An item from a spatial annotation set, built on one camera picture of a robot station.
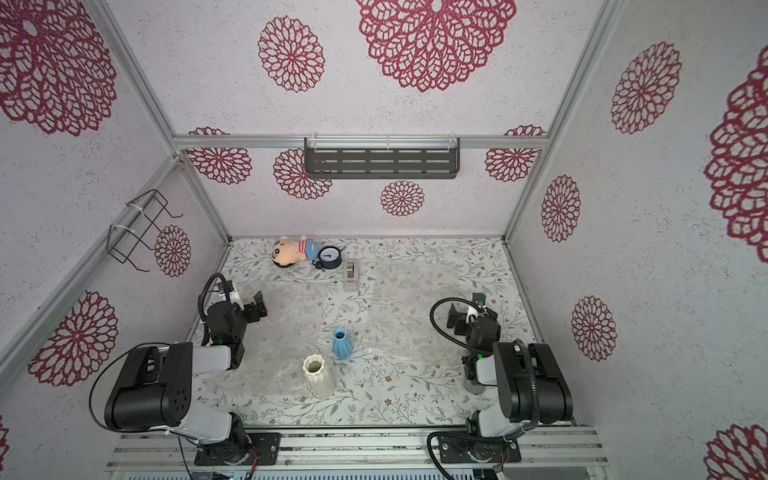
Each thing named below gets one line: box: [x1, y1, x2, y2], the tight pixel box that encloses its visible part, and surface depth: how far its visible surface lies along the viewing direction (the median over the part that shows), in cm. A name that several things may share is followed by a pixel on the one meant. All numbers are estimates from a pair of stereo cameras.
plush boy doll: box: [271, 235, 321, 268], surface depth 109 cm
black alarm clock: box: [312, 246, 343, 269], surface depth 114 cm
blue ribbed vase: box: [333, 327, 353, 360], surface depth 84 cm
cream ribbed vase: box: [302, 354, 335, 399], surface depth 73 cm
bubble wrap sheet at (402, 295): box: [368, 260, 471, 367], surface depth 102 cm
